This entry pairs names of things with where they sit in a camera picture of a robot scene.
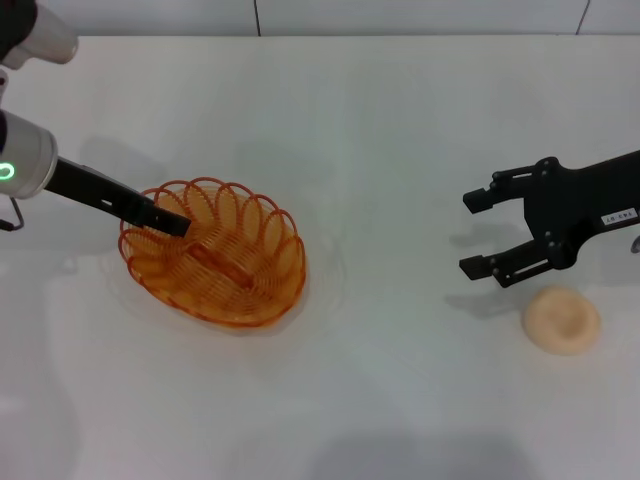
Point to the round beige bread bun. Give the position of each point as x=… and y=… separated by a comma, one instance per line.
x=562, y=322

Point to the orange woven plastic basket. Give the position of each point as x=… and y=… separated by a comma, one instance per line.
x=225, y=280

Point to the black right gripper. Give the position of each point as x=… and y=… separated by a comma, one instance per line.
x=575, y=200

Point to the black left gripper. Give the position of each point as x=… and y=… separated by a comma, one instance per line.
x=90, y=185

